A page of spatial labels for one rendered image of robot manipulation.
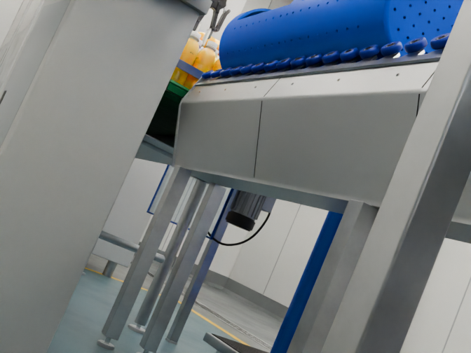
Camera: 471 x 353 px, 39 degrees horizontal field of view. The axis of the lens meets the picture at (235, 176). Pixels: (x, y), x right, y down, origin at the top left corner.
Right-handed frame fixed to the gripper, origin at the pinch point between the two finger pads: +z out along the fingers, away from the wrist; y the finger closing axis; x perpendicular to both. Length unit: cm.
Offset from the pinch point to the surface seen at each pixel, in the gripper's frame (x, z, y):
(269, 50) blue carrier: -61, 12, 1
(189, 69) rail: -10.9, 16.0, -1.9
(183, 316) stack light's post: 18, 100, 49
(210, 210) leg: -27, 59, 20
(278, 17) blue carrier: -63, 3, -1
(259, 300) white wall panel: 373, 104, 298
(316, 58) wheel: -88, 16, 2
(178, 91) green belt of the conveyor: -13.5, 25.2, -3.2
